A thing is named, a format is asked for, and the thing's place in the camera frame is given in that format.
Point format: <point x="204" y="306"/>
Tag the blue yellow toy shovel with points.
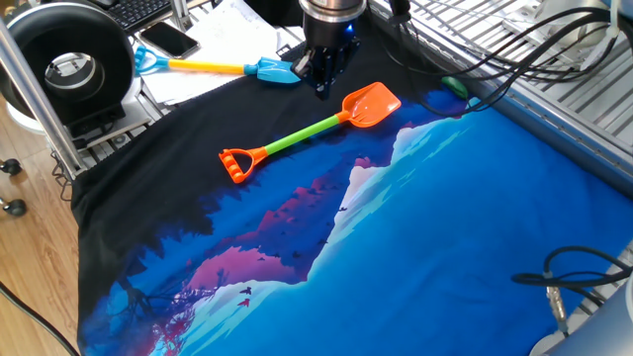
<point x="274" y="71"/>

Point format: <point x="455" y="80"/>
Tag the mountain landscape printed cloth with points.
<point x="420" y="222"/>

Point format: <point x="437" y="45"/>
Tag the black round duct fan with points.
<point x="29" y="59"/>

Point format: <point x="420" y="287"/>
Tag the aluminium frame post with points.
<point x="39" y="99"/>

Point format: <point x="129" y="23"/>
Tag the black caster wheel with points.
<point x="11" y="166"/>
<point x="16" y="206"/>

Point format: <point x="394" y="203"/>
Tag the black cap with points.
<point x="272" y="12"/>

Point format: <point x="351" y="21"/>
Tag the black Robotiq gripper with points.
<point x="329" y="39"/>

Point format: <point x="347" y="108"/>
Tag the short aluminium post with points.
<point x="180" y="15"/>

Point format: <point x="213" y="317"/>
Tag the orange green toy shovel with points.
<point x="371" y="104"/>

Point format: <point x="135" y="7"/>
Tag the black computer keyboard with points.
<point x="138" y="12"/>

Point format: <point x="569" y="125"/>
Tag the green toy cucumber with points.
<point x="455" y="86"/>

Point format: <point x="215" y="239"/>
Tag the white printed paper sheets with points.
<point x="232" y="34"/>

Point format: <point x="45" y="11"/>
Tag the silver metal mounting plate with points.
<point x="544" y="22"/>

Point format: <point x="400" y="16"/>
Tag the black smartphone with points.
<point x="169" y="39"/>

